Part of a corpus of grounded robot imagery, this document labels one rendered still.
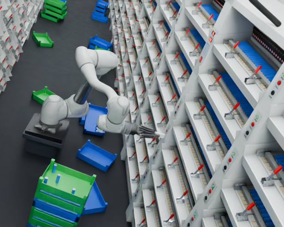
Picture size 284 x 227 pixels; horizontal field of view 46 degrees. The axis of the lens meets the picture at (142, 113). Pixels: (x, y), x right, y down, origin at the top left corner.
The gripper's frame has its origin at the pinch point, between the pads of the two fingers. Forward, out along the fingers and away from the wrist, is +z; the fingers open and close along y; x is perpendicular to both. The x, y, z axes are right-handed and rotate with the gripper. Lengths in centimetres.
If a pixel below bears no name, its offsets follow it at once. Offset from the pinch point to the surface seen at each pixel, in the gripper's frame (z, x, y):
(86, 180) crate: -38, -40, 11
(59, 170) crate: -56, -40, 6
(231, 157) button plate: 4, 44, 70
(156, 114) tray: 6.2, -6.4, -35.5
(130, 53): 6, -25, -188
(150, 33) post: 5, 21, -135
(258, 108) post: 4, 67, 67
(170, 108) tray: 5.6, 12.3, -15.5
